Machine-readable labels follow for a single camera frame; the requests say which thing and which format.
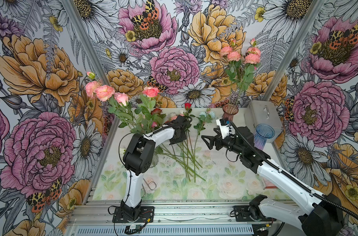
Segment grey metal box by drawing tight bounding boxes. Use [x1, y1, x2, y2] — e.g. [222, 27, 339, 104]
[249, 100, 284, 143]

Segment floral table mat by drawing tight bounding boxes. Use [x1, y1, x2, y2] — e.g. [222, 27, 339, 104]
[106, 134, 269, 202]

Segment pink rose stem bunch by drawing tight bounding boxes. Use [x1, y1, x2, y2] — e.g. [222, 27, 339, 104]
[85, 72, 133, 128]

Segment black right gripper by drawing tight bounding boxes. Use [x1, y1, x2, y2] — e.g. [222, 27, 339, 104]
[201, 129, 245, 155]

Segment blue purple glass vase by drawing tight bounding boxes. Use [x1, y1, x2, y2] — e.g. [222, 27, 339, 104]
[254, 124, 275, 150]

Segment metal scissors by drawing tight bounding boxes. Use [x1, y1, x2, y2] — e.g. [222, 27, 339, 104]
[142, 179, 157, 191]

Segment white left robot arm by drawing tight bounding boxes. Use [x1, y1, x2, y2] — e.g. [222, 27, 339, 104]
[121, 116, 192, 217]

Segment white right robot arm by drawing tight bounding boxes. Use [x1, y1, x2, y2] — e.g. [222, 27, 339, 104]
[201, 119, 344, 236]

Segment dark pink glass vase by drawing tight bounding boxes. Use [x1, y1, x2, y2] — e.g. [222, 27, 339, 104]
[222, 103, 239, 122]

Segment pink flower stems on table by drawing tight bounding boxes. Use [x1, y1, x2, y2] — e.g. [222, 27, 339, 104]
[157, 103, 216, 182]

